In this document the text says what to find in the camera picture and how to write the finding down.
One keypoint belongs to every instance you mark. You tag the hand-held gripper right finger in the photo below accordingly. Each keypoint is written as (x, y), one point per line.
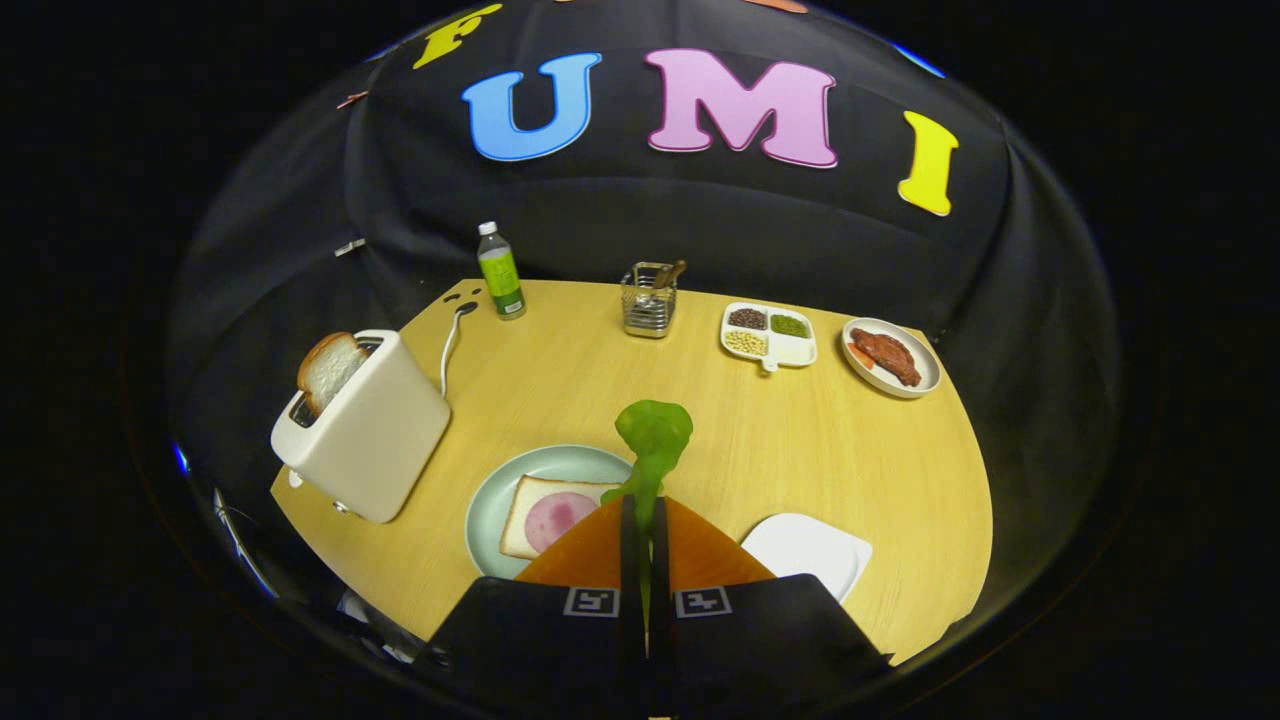
(660, 560)

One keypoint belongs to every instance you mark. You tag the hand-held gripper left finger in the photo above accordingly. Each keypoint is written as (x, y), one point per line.
(630, 560)

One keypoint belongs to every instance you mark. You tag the green lettuce leaf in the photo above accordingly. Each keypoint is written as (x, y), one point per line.
(655, 435)

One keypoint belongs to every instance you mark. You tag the pink ham slice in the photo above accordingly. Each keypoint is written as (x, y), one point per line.
(560, 518)

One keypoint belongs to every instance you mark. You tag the white bread slice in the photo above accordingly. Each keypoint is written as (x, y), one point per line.
(520, 520)

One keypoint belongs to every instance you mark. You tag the pale green round plate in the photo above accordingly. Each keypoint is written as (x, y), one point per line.
(560, 462)

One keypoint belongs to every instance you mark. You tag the white square plate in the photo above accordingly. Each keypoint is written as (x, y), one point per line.
(810, 550)

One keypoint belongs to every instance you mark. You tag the metal mesh utensil holder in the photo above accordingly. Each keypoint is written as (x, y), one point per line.
(648, 312)

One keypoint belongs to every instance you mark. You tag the white divided dish of beans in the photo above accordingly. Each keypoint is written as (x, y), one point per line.
(790, 348)

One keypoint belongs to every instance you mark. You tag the white toaster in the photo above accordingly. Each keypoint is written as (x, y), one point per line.
(385, 440)

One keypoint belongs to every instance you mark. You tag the orange carrot piece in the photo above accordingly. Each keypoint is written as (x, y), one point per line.
(860, 356)

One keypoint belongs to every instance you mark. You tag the wooden spoon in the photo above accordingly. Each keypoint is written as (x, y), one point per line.
(672, 272)

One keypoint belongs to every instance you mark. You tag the brown steak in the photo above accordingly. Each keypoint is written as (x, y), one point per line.
(888, 354)

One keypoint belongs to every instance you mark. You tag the green label drink bottle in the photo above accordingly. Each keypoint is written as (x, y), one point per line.
(500, 280)

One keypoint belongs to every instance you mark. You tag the white round plate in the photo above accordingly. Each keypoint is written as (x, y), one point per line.
(920, 358)

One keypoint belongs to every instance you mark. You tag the black backdrop cloth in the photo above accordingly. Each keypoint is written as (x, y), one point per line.
(700, 220)

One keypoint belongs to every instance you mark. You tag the toasted bread slice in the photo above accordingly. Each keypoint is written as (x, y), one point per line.
(328, 370)

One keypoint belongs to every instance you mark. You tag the white clip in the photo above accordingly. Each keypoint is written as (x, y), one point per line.
(350, 247)

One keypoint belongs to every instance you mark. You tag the pink clip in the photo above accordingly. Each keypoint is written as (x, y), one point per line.
(351, 99)

